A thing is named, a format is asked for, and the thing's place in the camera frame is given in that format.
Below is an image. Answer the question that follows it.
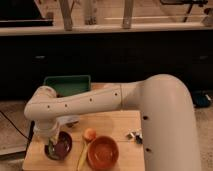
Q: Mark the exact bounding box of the green pepper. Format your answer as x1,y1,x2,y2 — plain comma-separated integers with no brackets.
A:
48,139,57,159

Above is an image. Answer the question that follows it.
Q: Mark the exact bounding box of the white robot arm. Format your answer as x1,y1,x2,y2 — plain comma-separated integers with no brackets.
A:
24,74,202,171

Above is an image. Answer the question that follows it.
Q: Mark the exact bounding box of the orange bowl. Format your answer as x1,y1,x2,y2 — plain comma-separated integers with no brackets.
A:
87,136,119,171

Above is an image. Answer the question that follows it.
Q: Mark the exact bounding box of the dark purple bowl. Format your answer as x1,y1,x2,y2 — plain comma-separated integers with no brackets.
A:
44,131,72,160

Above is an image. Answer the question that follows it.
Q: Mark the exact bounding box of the green plastic tray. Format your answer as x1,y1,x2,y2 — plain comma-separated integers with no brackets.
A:
43,75,91,97

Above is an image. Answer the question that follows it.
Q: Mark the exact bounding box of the orange fruit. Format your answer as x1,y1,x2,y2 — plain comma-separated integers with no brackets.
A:
83,128,96,142

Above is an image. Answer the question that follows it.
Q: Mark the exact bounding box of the small black white object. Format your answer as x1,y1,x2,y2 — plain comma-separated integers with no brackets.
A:
126,131,143,144

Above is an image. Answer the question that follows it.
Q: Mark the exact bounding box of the yellow banana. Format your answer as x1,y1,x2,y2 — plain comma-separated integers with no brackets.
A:
77,141,89,171

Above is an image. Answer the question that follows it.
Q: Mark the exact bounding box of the teal object on floor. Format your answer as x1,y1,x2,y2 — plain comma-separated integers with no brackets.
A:
194,92,211,108

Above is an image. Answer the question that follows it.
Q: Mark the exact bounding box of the black cable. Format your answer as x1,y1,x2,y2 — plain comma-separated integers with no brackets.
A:
0,110,36,152

